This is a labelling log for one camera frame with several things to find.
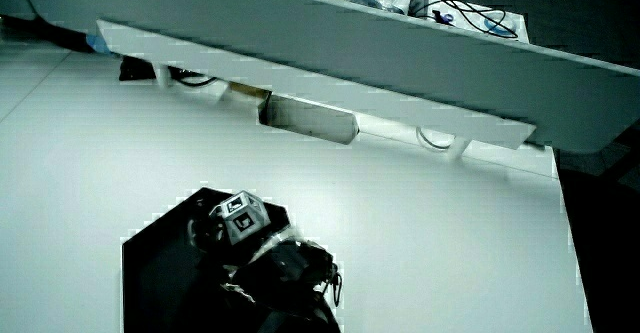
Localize white flat box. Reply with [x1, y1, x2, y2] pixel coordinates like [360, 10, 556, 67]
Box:
[423, 0, 531, 45]

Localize grey metal box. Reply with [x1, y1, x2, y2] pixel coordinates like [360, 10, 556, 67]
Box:
[257, 92, 361, 146]

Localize black plate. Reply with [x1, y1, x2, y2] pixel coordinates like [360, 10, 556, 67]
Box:
[121, 186, 302, 333]

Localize white back panel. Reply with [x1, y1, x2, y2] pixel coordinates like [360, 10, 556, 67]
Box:
[13, 0, 640, 155]

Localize white cable loop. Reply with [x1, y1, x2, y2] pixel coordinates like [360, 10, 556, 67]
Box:
[415, 126, 457, 152]

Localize black block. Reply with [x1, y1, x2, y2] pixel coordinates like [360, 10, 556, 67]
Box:
[118, 55, 158, 83]

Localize thin black cable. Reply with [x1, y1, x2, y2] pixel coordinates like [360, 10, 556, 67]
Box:
[408, 0, 520, 40]

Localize white shelf riser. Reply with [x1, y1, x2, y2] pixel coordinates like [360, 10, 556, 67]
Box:
[96, 18, 538, 162]

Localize black round speaker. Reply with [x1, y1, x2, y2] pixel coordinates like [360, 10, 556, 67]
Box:
[186, 211, 226, 252]

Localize person's right hand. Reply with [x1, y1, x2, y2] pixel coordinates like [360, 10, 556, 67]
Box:
[191, 190, 303, 274]

